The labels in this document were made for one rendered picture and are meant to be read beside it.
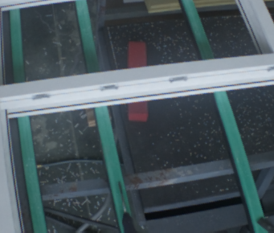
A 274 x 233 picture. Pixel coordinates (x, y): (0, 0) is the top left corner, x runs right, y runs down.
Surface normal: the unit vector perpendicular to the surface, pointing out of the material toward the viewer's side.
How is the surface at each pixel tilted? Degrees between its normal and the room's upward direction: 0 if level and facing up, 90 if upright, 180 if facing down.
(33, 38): 0
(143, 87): 90
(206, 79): 90
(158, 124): 0
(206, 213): 0
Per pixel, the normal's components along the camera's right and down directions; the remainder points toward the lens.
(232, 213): 0.07, -0.57
